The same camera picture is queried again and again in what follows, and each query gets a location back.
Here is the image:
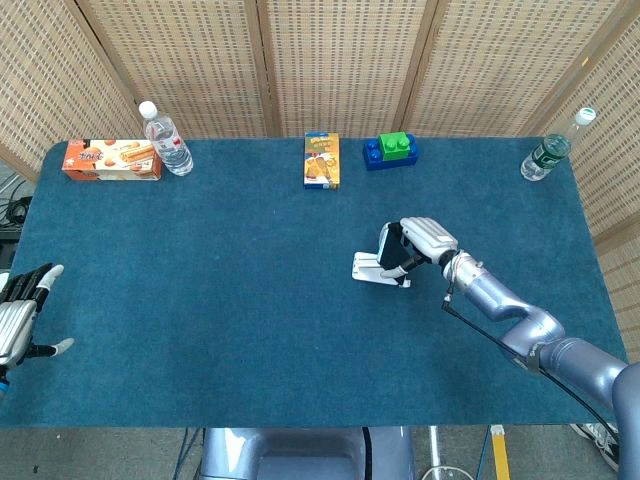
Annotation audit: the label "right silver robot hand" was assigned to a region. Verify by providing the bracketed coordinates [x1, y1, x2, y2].
[378, 216, 460, 280]

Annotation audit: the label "blue and green toy blocks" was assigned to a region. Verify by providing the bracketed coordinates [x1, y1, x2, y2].
[362, 133, 420, 172]

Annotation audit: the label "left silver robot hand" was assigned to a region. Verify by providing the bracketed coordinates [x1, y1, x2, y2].
[0, 263, 76, 371]

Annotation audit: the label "white thin pole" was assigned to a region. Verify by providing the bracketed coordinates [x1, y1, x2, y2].
[428, 425, 444, 471]

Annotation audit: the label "yellow blue snack box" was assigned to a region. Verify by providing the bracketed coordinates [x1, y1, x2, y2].
[302, 131, 343, 191]

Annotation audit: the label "black smartphone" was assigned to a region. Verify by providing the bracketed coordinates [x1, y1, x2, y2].
[379, 222, 409, 271]

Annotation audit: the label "white folding phone stand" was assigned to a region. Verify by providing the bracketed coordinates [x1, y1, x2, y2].
[349, 251, 413, 290]

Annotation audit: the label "black floor cables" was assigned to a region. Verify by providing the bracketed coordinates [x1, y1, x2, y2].
[0, 177, 34, 226]

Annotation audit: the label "yellow post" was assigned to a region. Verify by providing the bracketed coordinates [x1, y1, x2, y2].
[489, 424, 512, 480]

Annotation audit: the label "blue floor cable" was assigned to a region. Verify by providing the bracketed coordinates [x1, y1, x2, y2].
[177, 428, 206, 480]

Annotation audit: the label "black floor device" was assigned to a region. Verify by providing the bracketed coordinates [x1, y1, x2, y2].
[0, 227, 21, 274]

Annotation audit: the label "woven bamboo folding screen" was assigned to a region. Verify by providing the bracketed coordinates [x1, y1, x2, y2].
[0, 0, 640, 374]

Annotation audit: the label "green toy building brick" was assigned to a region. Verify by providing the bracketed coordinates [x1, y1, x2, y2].
[378, 131, 414, 162]

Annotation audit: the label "blue table cloth mat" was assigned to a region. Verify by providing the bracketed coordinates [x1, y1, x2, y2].
[0, 137, 639, 431]

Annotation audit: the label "clear water bottle green label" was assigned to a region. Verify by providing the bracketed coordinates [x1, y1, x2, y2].
[519, 106, 599, 182]

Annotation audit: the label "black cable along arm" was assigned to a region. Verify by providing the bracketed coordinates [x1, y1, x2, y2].
[442, 294, 621, 451]

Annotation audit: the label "orange biscuit box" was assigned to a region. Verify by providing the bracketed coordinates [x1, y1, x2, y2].
[61, 138, 164, 183]

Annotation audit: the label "grey-blue robot torso base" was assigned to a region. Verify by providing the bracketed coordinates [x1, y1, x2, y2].
[199, 426, 416, 480]

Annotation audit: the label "black white sneaker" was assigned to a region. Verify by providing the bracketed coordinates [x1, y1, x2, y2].
[569, 422, 621, 472]

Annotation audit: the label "clear water bottle red label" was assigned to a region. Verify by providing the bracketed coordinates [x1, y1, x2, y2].
[137, 100, 195, 177]

